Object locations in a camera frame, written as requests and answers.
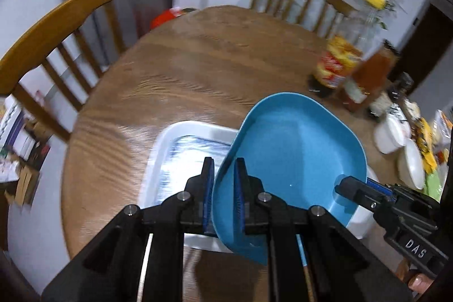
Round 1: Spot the white plate with blue pattern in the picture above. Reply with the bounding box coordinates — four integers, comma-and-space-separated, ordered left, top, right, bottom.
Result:
137, 121, 376, 253

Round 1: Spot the pile of household boxes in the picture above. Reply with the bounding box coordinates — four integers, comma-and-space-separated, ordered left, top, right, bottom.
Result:
0, 95, 52, 168

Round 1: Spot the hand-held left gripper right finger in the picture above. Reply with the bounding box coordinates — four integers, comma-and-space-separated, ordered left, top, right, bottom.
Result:
234, 158, 414, 302

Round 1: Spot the dark wooden door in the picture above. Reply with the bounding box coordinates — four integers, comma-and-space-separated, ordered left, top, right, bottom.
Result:
403, 3, 453, 76

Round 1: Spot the glass vinegar bottle yellow label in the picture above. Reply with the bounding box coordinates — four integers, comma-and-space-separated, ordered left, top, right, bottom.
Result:
309, 14, 369, 99

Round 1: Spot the yellow snack packet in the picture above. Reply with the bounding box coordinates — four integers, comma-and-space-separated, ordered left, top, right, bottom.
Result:
407, 104, 453, 179

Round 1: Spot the small dark sauce bottle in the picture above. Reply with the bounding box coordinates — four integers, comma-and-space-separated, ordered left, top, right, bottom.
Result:
387, 72, 414, 104

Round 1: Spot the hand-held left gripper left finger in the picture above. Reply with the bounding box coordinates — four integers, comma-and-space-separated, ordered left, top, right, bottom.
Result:
42, 157, 216, 302

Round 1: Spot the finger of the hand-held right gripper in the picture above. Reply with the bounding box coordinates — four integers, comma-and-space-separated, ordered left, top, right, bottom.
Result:
334, 175, 381, 215
366, 180, 394, 199

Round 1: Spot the red sauce glass jar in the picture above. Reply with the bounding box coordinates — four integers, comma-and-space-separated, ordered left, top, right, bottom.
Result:
338, 40, 400, 113

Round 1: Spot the red stool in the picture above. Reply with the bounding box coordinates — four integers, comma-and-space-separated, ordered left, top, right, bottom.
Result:
150, 7, 193, 30

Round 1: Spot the cardboard box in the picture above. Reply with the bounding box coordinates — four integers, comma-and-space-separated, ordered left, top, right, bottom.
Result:
12, 164, 41, 207

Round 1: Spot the person's right hand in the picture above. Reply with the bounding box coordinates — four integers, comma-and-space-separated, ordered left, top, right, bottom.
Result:
407, 274, 436, 297

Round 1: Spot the small white bowl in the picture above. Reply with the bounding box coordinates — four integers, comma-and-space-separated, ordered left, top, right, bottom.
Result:
374, 114, 413, 155

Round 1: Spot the green packet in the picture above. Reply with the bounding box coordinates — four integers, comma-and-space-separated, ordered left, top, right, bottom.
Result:
425, 169, 445, 202

